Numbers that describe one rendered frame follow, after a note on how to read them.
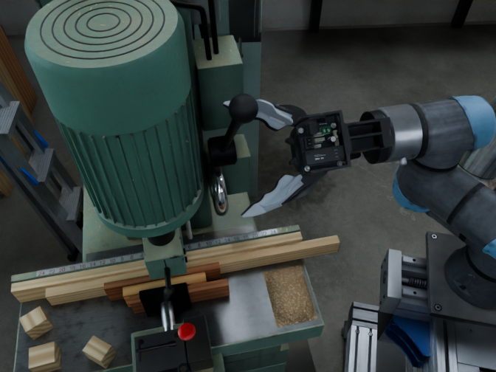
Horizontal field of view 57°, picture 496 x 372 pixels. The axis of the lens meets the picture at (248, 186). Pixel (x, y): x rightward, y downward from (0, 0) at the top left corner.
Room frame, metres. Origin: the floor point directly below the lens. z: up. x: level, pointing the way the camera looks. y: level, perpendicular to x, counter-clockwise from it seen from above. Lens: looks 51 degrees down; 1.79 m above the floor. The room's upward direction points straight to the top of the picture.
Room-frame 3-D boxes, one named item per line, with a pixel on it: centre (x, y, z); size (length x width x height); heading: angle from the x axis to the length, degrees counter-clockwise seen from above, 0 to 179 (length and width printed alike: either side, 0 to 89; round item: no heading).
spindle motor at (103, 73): (0.46, 0.16, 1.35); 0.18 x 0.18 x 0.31
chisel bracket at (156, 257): (0.48, 0.16, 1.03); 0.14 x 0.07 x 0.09; 12
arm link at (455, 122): (0.46, -0.27, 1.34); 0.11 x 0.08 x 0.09; 102
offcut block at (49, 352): (0.28, 0.38, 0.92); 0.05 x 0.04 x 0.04; 106
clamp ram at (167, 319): (0.36, 0.15, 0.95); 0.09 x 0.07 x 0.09; 102
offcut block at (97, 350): (0.29, 0.28, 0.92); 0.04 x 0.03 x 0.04; 63
